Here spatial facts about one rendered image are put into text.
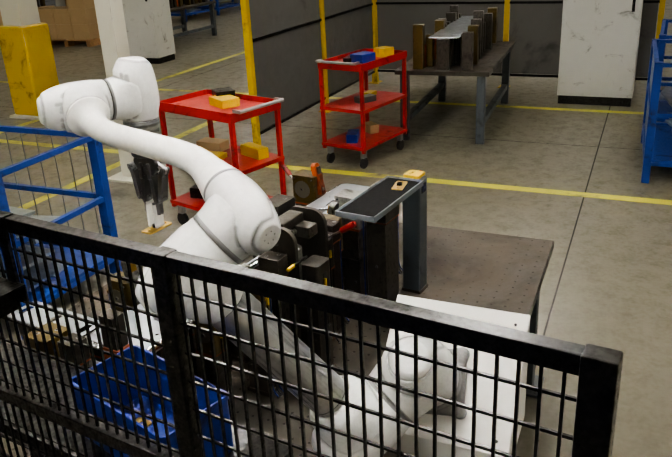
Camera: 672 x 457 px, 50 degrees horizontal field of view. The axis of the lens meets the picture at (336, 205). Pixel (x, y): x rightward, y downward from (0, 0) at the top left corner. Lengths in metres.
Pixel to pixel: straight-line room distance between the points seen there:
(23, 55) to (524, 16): 6.04
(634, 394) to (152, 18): 10.44
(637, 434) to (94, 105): 2.48
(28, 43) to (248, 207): 8.04
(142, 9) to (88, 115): 10.94
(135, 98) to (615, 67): 7.14
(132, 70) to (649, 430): 2.49
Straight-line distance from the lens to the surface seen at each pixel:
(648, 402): 3.49
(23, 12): 9.38
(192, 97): 5.32
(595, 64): 8.52
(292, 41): 7.62
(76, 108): 1.75
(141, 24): 12.71
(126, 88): 1.81
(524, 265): 2.94
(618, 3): 8.41
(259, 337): 1.50
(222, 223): 1.38
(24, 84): 9.46
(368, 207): 2.24
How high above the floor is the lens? 1.98
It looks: 21 degrees down
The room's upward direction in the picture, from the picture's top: 3 degrees counter-clockwise
